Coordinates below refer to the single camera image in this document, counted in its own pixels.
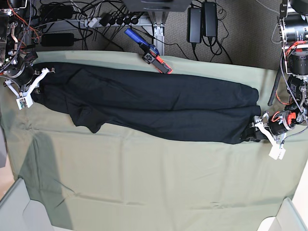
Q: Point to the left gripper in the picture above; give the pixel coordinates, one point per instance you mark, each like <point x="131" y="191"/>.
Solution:
<point x="277" y="125"/>

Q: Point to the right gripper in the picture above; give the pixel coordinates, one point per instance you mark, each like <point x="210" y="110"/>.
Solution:
<point x="23" y="75"/>

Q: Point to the black T-shirt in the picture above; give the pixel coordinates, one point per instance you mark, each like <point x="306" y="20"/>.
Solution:
<point x="169" y="106"/>

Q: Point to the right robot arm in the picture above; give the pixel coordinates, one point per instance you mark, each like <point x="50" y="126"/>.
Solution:
<point x="17" y="42"/>

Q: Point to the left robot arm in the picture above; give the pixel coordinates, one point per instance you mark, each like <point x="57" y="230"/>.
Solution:
<point x="293" y="68"/>

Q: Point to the black power adapter left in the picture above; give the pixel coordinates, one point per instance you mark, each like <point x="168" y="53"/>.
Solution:
<point x="58" y="40"/>

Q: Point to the black power adapter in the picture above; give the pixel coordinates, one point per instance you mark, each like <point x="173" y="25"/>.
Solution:
<point x="58" y="40"/>
<point x="194" y="25"/>
<point x="210" y="19"/>

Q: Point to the white power strip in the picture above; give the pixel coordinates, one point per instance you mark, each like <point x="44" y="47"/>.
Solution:
<point x="107" y="20"/>

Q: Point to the white bin right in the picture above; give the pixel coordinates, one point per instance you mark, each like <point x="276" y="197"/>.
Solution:
<point x="287" y="219"/>

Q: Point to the white bin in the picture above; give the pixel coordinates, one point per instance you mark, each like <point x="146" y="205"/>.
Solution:
<point x="287" y="219"/>
<point x="19" y="213"/>

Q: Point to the blue orange bar clamp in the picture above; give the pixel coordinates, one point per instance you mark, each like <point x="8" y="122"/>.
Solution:
<point x="151" y="54"/>

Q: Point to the light green table cloth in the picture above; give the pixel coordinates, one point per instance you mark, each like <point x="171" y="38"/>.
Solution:
<point x="119" y="179"/>

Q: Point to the black power adapter right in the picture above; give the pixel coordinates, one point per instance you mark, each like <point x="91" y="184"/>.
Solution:
<point x="194" y="25"/>

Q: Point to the white bin left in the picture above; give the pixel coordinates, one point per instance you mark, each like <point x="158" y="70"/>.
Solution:
<point x="19" y="213"/>

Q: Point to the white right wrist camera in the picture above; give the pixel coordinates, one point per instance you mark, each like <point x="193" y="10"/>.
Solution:
<point x="24" y="102"/>

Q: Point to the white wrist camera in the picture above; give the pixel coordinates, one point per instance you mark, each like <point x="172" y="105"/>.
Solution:
<point x="24" y="102"/>
<point x="277" y="152"/>

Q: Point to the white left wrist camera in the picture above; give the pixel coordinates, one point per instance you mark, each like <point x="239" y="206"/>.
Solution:
<point x="277" y="152"/>

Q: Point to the aluminium frame post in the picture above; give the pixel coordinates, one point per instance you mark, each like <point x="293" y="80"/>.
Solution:
<point x="158" y="20"/>

